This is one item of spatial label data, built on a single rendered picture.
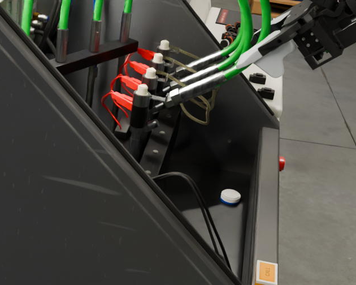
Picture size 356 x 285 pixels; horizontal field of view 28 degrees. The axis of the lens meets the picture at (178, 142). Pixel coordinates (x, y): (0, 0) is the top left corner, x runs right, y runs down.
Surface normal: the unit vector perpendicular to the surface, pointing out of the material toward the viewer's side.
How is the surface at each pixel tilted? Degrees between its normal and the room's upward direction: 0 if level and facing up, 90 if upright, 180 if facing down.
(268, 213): 0
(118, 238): 90
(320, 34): 103
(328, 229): 0
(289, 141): 2
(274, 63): 92
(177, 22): 90
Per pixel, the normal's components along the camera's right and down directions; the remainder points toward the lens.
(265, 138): 0.15, -0.88
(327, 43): -0.36, 0.57
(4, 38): -0.13, 0.43
